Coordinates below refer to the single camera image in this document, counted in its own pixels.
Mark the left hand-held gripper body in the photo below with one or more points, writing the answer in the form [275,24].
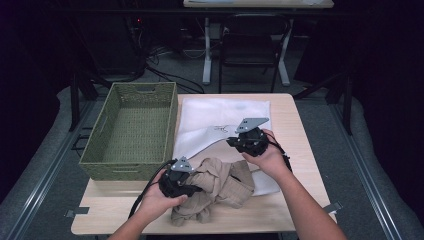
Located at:
[173,186]

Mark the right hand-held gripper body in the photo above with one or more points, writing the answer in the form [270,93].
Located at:
[253,143]

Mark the beige garment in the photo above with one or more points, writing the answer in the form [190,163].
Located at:
[216,190]

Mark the white mesh laundry bag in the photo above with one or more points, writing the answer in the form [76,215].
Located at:
[206,120]

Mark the green woven basket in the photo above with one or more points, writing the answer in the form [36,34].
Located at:
[133,133]

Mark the person's left hand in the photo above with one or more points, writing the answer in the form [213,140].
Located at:
[156,203]

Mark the person's right hand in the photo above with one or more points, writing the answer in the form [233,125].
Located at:
[271,160]

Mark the white-legged desk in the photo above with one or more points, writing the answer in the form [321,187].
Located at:
[207,50]

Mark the black chair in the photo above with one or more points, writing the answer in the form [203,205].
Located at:
[248,46]

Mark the grey tape strip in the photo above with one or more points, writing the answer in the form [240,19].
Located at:
[333,207]
[78,211]

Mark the black metal stand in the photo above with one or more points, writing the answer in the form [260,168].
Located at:
[75,100]
[346,100]

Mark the black computer tower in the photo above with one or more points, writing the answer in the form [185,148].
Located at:
[113,43]

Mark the black floor bracket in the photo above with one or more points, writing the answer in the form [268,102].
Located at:
[80,138]

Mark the metal floor rail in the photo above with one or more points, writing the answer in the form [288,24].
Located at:
[363,166]
[43,176]

